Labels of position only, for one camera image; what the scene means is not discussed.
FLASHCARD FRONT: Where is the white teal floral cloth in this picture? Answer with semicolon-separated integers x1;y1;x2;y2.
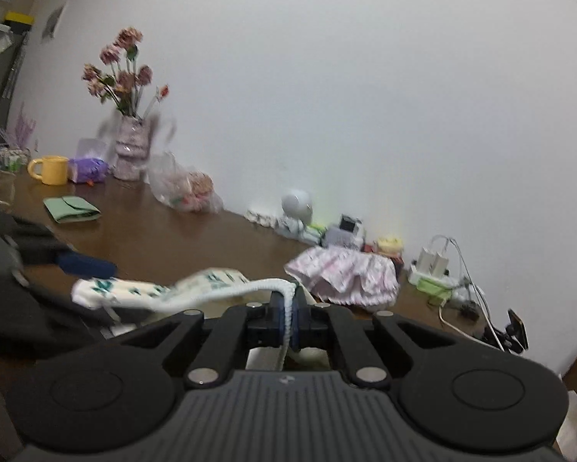
71;268;297;371

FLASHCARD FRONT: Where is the green folded pouch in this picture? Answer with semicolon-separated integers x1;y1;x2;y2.
43;196;102;224

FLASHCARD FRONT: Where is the pink white ruffled dress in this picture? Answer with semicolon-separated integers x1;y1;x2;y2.
284;246;400;312

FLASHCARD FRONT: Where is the purple tissue pack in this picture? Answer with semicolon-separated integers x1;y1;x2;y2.
68;157;109;184

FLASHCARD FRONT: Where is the yellow mug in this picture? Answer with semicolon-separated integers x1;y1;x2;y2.
27;156;69;186

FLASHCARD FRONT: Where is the white round desk lamp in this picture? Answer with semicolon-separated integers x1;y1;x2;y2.
275;190;312;239

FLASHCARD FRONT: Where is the small grey box with screen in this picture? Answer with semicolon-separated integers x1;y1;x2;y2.
322;215;366;251

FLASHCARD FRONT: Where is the clear plastic snack bag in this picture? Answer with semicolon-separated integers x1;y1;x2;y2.
148;152;224;213

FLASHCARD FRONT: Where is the pink patterned vase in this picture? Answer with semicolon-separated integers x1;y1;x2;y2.
113;116;151;181

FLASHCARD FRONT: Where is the white power strip with chargers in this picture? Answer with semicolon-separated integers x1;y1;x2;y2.
408;235;478;309

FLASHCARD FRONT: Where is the pink artificial flower bouquet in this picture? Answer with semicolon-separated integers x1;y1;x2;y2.
81;26;169;120

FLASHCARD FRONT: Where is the grey cabinet with yellow box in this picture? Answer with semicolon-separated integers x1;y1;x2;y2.
0;12;35;127

